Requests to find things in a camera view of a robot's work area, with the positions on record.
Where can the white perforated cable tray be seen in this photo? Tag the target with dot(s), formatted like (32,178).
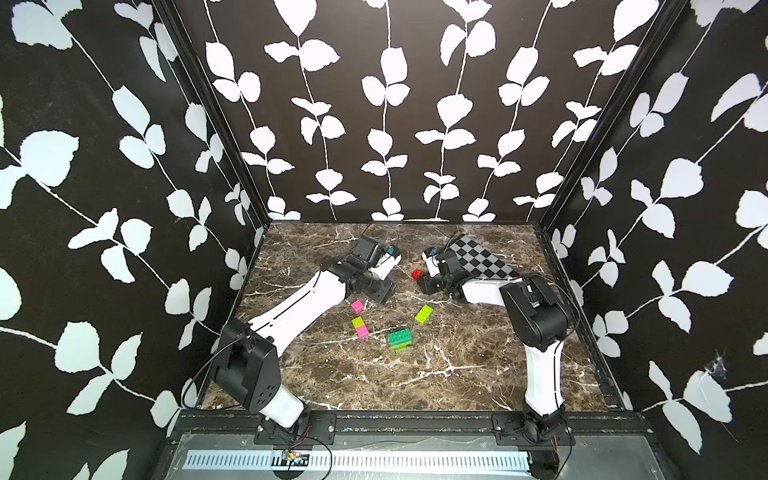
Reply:
(495,463)

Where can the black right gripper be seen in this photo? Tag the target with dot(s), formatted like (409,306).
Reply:
(426,285)

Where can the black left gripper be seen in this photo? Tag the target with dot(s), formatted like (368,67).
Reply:
(386,290)

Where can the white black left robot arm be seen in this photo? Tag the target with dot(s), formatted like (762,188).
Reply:
(246,364)

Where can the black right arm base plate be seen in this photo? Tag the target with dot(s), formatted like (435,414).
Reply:
(528,429)

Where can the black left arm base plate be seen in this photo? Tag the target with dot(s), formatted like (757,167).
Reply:
(313,427)

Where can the black and white chessboard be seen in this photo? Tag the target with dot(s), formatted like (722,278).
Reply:
(479,261)

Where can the dark green 2x4 lego brick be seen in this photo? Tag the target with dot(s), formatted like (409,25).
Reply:
(401,336)

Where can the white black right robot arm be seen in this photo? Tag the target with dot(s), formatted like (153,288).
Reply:
(539,319)

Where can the lime 2x4 lego brick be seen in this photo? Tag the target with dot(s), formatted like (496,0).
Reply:
(424,314)

